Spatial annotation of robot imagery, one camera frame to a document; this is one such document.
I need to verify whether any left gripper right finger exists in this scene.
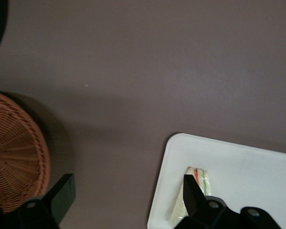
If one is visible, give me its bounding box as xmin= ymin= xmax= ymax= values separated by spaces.
xmin=176 ymin=174 xmax=239 ymax=229

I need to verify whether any round brown wicker basket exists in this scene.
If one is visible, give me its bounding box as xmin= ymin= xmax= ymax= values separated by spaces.
xmin=0 ymin=90 xmax=51 ymax=214

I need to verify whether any triangle sandwich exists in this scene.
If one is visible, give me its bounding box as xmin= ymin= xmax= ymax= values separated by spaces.
xmin=166 ymin=166 xmax=215 ymax=226

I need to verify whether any beige plastic serving tray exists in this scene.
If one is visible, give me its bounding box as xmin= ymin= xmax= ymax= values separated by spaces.
xmin=146 ymin=132 xmax=286 ymax=229

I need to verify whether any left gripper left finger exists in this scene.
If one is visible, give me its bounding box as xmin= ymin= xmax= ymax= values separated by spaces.
xmin=19 ymin=173 xmax=76 ymax=229

